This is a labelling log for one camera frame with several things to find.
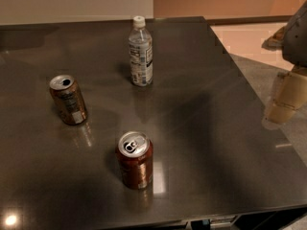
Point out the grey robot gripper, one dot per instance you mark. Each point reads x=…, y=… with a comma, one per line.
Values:
x=296, y=38

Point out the clear plastic water bottle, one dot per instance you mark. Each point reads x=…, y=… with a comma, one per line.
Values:
x=141, y=53

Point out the red soda can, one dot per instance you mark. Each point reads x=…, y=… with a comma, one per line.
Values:
x=135, y=157

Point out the brown soda can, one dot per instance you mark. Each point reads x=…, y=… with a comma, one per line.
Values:
x=68, y=99

